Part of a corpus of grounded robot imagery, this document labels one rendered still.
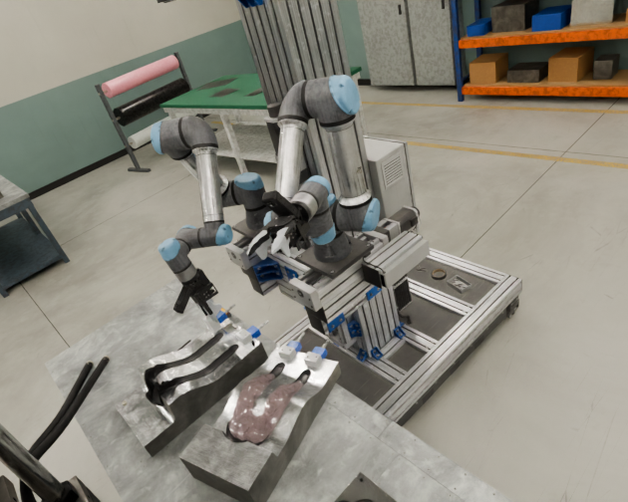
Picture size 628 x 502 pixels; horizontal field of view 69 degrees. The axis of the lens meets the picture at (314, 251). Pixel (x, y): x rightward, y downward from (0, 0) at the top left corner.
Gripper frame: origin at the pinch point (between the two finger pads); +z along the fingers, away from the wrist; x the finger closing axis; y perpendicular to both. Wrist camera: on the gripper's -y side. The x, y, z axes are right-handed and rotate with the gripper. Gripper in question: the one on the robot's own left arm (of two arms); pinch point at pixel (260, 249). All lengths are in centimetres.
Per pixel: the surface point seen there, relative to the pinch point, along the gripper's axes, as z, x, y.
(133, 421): 20, 69, 51
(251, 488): 30, 14, 54
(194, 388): 7, 49, 48
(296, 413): 6, 12, 55
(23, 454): 46, 74, 31
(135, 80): -421, 457, -31
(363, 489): 21, -13, 61
